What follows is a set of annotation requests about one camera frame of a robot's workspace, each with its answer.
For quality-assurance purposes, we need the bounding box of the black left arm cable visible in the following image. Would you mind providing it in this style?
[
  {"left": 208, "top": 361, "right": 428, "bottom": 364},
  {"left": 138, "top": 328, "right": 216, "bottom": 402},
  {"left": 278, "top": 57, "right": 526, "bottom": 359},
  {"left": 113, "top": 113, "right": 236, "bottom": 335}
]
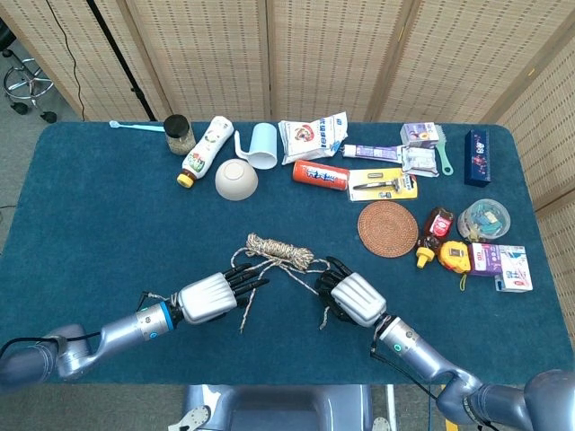
[{"left": 0, "top": 290, "right": 179, "bottom": 360}]

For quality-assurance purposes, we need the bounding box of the razor in yellow blister pack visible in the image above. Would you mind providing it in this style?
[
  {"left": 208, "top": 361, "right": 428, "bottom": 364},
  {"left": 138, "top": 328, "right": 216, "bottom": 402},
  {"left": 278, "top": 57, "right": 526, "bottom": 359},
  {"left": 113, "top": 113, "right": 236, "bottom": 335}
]
[{"left": 348, "top": 167, "right": 419, "bottom": 203}]

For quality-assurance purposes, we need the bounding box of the light blue toothbrush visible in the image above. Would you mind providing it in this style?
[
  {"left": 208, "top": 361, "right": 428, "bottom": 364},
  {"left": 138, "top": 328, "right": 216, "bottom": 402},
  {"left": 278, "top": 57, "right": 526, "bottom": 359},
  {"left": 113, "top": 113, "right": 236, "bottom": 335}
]
[{"left": 109, "top": 119, "right": 166, "bottom": 134}]

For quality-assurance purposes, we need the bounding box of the honey bottle yellow cap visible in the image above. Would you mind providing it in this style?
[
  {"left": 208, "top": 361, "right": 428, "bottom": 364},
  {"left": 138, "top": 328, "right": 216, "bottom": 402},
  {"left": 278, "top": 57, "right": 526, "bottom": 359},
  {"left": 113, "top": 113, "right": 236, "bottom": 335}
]
[{"left": 415, "top": 207, "right": 456, "bottom": 269}]

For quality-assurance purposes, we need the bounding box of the white wipes packet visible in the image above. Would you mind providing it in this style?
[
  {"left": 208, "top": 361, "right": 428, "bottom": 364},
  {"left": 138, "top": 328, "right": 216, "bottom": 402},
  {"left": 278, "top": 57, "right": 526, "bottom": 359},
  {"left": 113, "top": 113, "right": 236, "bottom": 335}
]
[{"left": 401, "top": 145, "right": 440, "bottom": 178}]

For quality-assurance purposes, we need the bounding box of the bamboo folding screen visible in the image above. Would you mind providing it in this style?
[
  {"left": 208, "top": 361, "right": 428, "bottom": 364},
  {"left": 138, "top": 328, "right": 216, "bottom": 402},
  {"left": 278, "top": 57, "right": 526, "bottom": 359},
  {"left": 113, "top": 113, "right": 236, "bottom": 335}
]
[{"left": 0, "top": 0, "right": 575, "bottom": 315}]

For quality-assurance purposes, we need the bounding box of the white snack bag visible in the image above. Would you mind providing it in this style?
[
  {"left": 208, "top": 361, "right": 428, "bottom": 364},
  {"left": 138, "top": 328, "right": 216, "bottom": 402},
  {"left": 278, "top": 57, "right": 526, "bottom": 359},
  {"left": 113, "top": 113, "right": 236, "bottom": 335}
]
[{"left": 277, "top": 110, "right": 350, "bottom": 166}]

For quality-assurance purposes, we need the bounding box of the blue carpet table cloth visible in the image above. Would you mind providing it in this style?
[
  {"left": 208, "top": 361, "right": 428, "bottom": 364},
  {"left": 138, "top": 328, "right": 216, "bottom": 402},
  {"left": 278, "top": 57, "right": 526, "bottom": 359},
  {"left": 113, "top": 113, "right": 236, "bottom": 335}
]
[{"left": 0, "top": 120, "right": 575, "bottom": 386}]

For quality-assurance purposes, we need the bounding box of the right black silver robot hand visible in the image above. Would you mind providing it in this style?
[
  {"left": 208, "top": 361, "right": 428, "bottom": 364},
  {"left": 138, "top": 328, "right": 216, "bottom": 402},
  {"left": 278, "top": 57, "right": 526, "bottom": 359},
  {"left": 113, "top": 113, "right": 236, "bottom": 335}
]
[{"left": 314, "top": 256, "right": 388, "bottom": 328}]

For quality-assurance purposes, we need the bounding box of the green plastic brush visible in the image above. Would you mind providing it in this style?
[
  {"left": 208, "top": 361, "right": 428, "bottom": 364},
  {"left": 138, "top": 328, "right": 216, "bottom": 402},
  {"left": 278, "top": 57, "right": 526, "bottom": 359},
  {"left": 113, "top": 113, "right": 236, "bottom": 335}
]
[{"left": 431, "top": 124, "right": 455, "bottom": 176}]

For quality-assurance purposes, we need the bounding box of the orange drink can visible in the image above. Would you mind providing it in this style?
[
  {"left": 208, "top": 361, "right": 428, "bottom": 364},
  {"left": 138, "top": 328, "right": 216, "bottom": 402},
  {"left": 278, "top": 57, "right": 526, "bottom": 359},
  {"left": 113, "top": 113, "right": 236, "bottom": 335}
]
[{"left": 292, "top": 159, "right": 350, "bottom": 192}]

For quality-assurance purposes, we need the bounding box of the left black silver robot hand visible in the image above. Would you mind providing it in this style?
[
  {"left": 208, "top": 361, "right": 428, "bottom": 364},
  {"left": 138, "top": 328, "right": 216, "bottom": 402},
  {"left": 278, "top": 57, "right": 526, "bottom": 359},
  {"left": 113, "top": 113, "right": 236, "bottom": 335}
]
[{"left": 177, "top": 262, "right": 270, "bottom": 325}]

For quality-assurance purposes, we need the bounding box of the purple white flat box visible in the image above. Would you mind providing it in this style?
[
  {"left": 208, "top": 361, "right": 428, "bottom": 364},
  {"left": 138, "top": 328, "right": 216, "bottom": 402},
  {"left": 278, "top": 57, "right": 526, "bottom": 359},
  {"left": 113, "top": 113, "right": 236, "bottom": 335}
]
[{"left": 466, "top": 242, "right": 504, "bottom": 277}]

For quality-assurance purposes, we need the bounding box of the thin black hanging cable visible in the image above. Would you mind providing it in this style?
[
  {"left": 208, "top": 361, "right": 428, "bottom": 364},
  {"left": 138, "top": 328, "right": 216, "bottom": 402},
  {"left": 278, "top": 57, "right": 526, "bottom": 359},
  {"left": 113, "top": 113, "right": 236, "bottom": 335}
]
[{"left": 44, "top": 0, "right": 86, "bottom": 121}]

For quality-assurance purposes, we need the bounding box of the white drink bottle yellow cap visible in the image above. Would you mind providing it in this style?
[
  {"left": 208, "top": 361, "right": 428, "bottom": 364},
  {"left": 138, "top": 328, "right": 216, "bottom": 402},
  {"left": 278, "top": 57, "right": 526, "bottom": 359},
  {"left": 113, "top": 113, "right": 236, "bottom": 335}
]
[{"left": 176, "top": 115, "right": 235, "bottom": 188}]

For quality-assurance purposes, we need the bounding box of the yellow tape measure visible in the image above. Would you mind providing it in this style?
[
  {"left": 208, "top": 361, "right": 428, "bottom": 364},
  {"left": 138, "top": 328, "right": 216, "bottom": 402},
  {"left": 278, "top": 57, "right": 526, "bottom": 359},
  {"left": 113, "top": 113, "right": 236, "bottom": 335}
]
[{"left": 438, "top": 240, "right": 472, "bottom": 293}]

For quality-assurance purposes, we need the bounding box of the chrome base office stool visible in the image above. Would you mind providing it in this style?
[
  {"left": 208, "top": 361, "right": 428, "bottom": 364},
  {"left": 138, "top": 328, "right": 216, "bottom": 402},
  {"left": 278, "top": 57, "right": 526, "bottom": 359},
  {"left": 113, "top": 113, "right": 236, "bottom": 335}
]
[{"left": 0, "top": 17, "right": 58, "bottom": 124}]

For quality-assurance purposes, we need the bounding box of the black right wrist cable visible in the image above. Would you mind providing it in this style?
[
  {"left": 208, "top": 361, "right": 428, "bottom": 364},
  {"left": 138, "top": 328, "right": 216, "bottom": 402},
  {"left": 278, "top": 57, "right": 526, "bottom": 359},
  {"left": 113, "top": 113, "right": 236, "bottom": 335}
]
[{"left": 370, "top": 340, "right": 500, "bottom": 431}]

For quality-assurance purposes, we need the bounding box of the white red blue carton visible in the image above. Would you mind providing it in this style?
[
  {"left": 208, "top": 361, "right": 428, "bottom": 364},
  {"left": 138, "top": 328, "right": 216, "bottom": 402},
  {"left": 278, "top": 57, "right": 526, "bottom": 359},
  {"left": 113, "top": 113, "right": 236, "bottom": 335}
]
[{"left": 493, "top": 244, "right": 535, "bottom": 294}]

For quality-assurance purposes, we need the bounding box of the light blue handled cup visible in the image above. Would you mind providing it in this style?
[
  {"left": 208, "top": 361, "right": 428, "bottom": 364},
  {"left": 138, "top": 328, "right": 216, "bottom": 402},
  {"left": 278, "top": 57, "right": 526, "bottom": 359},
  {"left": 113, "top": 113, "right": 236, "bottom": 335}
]
[{"left": 234, "top": 122, "right": 279, "bottom": 170}]

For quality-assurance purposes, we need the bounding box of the dark blue printed box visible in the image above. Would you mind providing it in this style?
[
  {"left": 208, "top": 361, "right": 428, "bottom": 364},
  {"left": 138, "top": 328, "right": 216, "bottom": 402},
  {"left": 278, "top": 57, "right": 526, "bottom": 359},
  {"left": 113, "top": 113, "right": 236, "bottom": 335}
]
[{"left": 464, "top": 129, "right": 492, "bottom": 188}]

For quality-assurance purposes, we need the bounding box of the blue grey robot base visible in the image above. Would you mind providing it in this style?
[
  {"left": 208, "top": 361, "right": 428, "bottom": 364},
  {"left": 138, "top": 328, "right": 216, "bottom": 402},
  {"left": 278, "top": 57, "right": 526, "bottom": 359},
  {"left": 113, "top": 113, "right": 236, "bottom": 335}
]
[{"left": 168, "top": 383, "right": 392, "bottom": 431}]

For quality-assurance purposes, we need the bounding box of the black stand pole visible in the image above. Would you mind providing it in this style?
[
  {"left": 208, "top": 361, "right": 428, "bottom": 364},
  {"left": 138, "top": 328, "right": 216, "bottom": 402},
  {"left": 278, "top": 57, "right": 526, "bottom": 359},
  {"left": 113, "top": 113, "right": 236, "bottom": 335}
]
[{"left": 85, "top": 0, "right": 158, "bottom": 122}]

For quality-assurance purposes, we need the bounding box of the beige bowl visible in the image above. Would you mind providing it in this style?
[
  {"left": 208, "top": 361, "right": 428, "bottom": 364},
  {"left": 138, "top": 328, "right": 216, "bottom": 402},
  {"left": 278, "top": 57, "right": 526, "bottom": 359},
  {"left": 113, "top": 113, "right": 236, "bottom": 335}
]
[{"left": 214, "top": 157, "right": 260, "bottom": 202}]

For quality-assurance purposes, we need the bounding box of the purple white toothpaste tube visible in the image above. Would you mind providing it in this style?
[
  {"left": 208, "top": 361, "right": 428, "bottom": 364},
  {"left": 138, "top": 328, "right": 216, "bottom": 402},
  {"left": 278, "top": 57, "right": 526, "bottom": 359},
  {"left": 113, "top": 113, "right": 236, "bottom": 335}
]
[{"left": 341, "top": 144, "right": 404, "bottom": 163}]

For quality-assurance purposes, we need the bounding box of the small purple white carton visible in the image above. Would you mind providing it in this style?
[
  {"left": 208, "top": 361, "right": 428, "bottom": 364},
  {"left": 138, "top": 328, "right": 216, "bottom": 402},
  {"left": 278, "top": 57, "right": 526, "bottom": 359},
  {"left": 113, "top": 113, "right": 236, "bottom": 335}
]
[{"left": 399, "top": 122, "right": 439, "bottom": 149}]

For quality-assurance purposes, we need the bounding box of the glass jar black lid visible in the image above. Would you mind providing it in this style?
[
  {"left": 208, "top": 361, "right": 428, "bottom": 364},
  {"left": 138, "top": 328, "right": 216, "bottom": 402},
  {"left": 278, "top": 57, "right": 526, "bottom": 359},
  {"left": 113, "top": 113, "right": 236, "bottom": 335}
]
[{"left": 163, "top": 114, "right": 197, "bottom": 156}]

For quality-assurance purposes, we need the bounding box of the braided beige rope bundle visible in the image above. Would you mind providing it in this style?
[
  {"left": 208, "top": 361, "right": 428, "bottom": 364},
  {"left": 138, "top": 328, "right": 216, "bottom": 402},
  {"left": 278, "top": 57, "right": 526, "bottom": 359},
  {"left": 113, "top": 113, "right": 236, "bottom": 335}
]
[{"left": 229, "top": 232, "right": 332, "bottom": 334}]

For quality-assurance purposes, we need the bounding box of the round woven rattan coaster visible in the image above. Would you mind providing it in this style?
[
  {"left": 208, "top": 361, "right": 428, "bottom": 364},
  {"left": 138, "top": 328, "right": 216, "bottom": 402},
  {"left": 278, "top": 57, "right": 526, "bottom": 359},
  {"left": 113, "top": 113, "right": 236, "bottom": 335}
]
[{"left": 357, "top": 200, "right": 420, "bottom": 259}]

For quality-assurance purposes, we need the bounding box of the clear tub of clips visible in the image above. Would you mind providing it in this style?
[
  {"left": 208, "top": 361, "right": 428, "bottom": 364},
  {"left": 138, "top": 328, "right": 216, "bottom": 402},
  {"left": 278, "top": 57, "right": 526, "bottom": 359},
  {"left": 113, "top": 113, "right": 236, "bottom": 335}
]
[{"left": 456, "top": 198, "right": 512, "bottom": 243}]

